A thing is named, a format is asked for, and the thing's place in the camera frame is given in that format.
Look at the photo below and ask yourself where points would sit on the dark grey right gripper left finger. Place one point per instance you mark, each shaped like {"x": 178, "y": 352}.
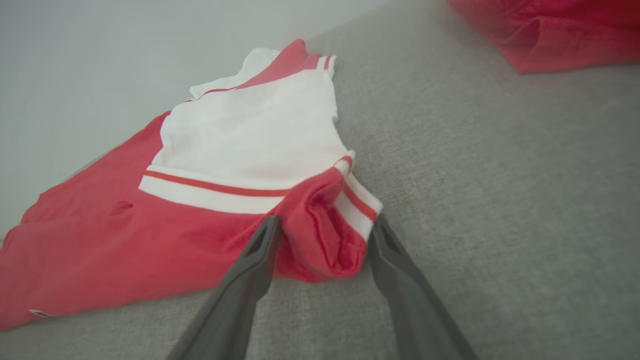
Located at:
{"x": 230, "y": 310}

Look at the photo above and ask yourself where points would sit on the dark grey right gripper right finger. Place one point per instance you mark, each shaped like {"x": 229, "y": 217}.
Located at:
{"x": 420, "y": 320}

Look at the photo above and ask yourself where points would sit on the red basketball jersey white trim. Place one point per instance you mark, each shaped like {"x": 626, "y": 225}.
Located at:
{"x": 125, "y": 240}

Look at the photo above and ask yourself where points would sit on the red shorts white side stripes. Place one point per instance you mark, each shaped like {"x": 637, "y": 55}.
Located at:
{"x": 560, "y": 35}

